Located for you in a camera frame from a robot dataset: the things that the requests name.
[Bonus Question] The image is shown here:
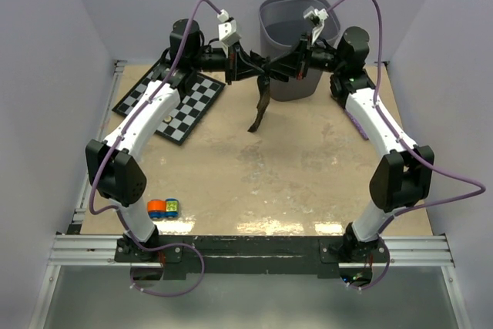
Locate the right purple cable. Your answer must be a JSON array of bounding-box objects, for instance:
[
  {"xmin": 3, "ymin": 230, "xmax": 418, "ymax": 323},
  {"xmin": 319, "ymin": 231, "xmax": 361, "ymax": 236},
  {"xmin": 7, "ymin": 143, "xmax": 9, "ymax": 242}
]
[{"xmin": 327, "ymin": 0, "xmax": 486, "ymax": 291}]

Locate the purple cable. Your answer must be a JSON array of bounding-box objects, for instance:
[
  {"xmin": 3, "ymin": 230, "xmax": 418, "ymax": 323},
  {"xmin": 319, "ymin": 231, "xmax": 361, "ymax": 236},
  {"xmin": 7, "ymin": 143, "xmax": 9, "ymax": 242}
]
[
  {"xmin": 327, "ymin": 0, "xmax": 486, "ymax": 291},
  {"xmin": 89, "ymin": 0, "xmax": 228, "ymax": 294}
]

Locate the aluminium left side rail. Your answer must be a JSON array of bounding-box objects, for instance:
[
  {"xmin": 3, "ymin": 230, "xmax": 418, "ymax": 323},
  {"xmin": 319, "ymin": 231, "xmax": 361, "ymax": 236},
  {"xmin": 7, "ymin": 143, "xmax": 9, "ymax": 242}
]
[{"xmin": 65, "ymin": 59, "xmax": 128, "ymax": 234}]

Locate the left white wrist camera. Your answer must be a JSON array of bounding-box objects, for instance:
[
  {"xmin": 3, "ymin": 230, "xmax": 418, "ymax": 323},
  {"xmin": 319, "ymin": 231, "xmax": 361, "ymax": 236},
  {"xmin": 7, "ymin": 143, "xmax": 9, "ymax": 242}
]
[{"xmin": 217, "ymin": 9, "xmax": 241, "ymax": 53}]

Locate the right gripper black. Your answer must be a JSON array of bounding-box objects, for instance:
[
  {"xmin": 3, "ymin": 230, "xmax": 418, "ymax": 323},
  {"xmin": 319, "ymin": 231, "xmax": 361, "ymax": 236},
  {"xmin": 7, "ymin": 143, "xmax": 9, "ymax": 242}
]
[{"xmin": 267, "ymin": 32, "xmax": 346, "ymax": 81}]

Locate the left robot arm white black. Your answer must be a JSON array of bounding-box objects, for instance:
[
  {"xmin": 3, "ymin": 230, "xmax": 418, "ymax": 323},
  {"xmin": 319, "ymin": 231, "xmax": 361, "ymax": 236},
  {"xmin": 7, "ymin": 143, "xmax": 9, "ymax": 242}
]
[{"xmin": 86, "ymin": 16, "xmax": 270, "ymax": 261}]

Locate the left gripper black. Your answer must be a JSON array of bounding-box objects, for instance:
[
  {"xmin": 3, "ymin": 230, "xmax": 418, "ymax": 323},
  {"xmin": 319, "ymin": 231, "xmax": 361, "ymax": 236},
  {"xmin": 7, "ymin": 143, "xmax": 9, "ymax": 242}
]
[{"xmin": 191, "ymin": 39, "xmax": 265, "ymax": 86}]

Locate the purple glitter toy microphone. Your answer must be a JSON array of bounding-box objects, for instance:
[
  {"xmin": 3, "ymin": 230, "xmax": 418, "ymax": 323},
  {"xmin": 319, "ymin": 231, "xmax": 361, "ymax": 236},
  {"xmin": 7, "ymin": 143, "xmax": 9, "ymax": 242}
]
[{"xmin": 344, "ymin": 110, "xmax": 369, "ymax": 141}]

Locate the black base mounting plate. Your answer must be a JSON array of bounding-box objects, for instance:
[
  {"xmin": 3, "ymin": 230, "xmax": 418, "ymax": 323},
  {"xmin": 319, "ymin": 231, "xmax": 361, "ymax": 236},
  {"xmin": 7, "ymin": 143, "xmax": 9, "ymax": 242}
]
[{"xmin": 115, "ymin": 236, "xmax": 390, "ymax": 284}]

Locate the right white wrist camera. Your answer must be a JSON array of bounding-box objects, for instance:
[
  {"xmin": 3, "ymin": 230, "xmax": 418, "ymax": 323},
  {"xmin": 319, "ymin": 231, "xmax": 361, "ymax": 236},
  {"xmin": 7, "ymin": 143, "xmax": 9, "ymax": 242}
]
[{"xmin": 303, "ymin": 6, "xmax": 329, "ymax": 45}]

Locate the black white chessboard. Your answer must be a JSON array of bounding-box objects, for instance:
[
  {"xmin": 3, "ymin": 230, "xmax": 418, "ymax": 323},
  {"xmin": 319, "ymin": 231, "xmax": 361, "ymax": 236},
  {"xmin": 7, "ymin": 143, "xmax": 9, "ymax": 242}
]
[{"xmin": 112, "ymin": 62, "xmax": 226, "ymax": 146}]

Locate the aluminium rail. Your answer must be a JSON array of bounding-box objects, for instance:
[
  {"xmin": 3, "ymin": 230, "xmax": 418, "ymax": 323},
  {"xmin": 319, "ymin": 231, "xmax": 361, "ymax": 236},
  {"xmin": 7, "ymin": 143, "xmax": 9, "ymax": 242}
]
[
  {"xmin": 49, "ymin": 234, "xmax": 454, "ymax": 267},
  {"xmin": 65, "ymin": 59, "xmax": 128, "ymax": 234}
]

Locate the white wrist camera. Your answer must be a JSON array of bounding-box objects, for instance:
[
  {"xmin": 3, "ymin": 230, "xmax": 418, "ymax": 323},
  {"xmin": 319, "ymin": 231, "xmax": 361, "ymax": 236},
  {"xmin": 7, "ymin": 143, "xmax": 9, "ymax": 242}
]
[
  {"xmin": 303, "ymin": 6, "xmax": 329, "ymax": 45},
  {"xmin": 217, "ymin": 9, "xmax": 241, "ymax": 53}
]

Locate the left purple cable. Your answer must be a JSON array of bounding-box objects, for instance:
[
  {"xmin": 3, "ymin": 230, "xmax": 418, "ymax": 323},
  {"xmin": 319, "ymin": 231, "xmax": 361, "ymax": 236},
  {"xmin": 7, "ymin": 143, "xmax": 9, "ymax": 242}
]
[{"xmin": 89, "ymin": 0, "xmax": 228, "ymax": 294}]

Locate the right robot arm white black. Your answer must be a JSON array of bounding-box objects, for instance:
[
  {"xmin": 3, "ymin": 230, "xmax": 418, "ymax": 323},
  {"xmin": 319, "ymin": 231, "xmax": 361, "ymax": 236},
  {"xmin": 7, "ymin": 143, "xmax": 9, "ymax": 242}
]
[{"xmin": 266, "ymin": 26, "xmax": 434, "ymax": 262}]

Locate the grey plastic trash bin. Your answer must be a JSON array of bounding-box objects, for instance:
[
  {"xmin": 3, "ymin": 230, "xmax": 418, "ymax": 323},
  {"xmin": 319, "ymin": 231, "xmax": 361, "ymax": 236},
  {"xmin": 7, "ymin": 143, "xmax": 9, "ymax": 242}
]
[{"xmin": 258, "ymin": 0, "xmax": 342, "ymax": 102}]

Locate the aluminium front rail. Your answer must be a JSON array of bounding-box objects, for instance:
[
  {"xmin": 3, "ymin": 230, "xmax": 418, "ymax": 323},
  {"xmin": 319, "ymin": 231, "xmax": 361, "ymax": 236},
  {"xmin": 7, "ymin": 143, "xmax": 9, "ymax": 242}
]
[{"xmin": 49, "ymin": 234, "xmax": 454, "ymax": 267}]

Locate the black plastic trash bag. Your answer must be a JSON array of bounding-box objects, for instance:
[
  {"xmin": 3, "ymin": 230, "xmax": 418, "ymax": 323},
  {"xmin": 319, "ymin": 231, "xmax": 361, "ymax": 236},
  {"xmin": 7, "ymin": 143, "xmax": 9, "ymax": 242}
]
[{"xmin": 248, "ymin": 51, "xmax": 290, "ymax": 133}]

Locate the orange blue toy car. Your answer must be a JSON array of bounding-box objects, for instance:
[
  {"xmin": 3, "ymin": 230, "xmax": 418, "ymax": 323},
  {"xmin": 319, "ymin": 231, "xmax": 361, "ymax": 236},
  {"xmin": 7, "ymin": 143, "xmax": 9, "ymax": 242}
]
[{"xmin": 147, "ymin": 198, "xmax": 179, "ymax": 220}]

